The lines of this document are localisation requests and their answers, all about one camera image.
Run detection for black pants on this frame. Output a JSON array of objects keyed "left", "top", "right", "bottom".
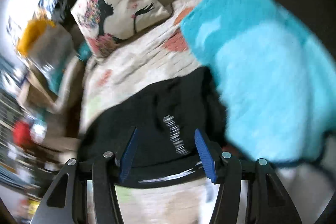
[{"left": 77, "top": 67, "right": 227, "bottom": 188}]

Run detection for person in red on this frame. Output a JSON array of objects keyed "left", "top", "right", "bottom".
[{"left": 13, "top": 121, "right": 33, "bottom": 149}]

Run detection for turquoise star blanket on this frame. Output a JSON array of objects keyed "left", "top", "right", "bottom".
[{"left": 181, "top": 0, "right": 335, "bottom": 164}]

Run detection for heart pattern quilt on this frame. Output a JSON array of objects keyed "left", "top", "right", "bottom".
[{"left": 80, "top": 0, "right": 334, "bottom": 223}]

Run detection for grey plastic bag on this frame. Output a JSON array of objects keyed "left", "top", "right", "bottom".
[{"left": 28, "top": 24, "right": 74, "bottom": 78}]

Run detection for yellow bag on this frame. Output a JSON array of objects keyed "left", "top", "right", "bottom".
[{"left": 17, "top": 19, "right": 56, "bottom": 57}]

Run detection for floral woman print cushion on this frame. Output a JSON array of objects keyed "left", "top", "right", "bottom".
[{"left": 71, "top": 0, "right": 171, "bottom": 59}]

